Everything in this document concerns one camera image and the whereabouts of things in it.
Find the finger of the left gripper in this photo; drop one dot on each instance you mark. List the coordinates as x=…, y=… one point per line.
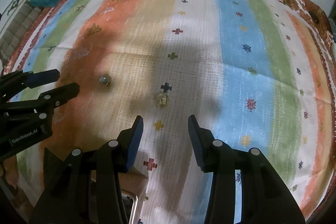
x=45, y=103
x=17, y=81

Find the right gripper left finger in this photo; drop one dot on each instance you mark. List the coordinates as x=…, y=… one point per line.
x=85, y=187

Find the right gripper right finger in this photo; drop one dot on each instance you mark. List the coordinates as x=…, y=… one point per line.
x=264, y=196

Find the striped brown cushion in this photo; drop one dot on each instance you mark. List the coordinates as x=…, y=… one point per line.
x=17, y=29

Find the silver metal tin box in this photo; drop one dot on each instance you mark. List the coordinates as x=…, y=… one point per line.
x=130, y=203

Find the striped colourful cloth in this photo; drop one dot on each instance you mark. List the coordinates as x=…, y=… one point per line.
x=249, y=70

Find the small black object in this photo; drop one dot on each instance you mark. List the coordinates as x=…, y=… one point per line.
x=314, y=17

